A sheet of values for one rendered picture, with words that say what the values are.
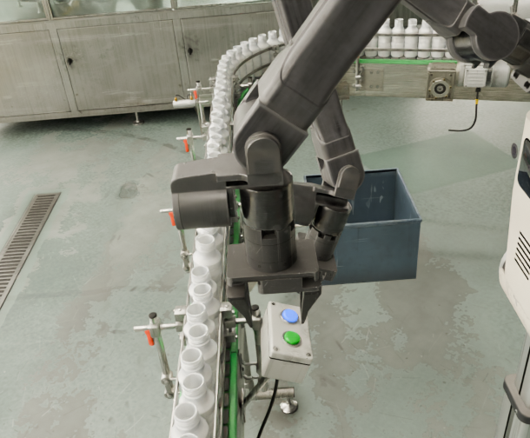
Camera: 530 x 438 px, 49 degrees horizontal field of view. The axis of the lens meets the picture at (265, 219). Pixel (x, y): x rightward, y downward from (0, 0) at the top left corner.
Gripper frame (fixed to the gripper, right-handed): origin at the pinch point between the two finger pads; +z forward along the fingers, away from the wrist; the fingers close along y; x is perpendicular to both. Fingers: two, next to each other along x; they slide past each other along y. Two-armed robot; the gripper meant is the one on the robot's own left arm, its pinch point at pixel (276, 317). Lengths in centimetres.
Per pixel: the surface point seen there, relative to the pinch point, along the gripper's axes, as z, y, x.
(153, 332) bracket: 32, -25, 34
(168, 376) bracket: 46, -24, 34
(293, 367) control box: 31.8, 2.2, 21.4
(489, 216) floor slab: 138, 123, 223
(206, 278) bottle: 24.4, -13.8, 39.9
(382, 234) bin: 49, 32, 86
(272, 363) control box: 30.6, -1.5, 21.4
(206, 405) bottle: 27.4, -12.6, 10.4
